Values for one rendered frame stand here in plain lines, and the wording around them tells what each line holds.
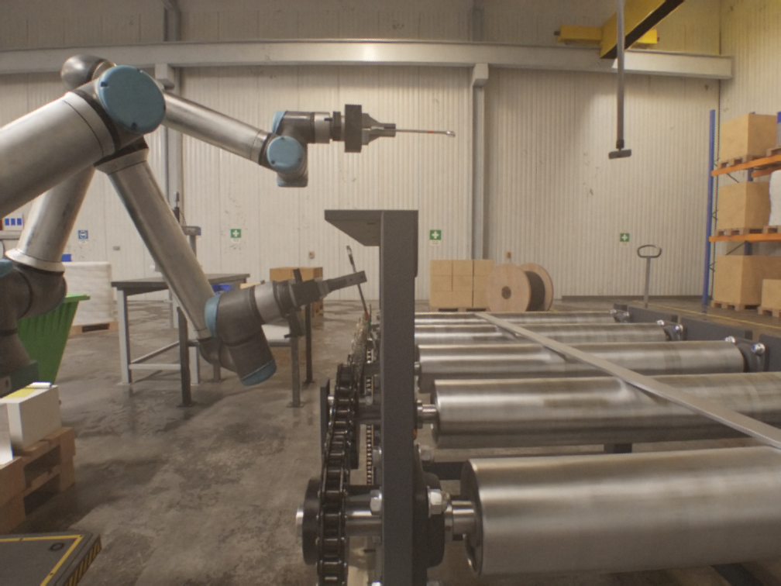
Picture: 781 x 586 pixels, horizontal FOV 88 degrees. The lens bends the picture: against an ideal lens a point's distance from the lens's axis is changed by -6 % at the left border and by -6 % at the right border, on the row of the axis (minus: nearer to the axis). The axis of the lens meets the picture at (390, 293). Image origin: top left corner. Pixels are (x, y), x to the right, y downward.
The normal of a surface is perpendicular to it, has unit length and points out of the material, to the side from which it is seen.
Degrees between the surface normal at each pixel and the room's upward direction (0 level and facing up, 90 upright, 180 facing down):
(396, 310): 90
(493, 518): 59
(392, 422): 90
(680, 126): 90
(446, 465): 90
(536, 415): 76
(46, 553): 0
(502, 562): 98
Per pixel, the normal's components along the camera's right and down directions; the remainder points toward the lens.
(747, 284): 0.03, 0.08
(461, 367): 0.03, -0.16
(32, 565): 0.00, -1.00
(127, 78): 0.82, -0.02
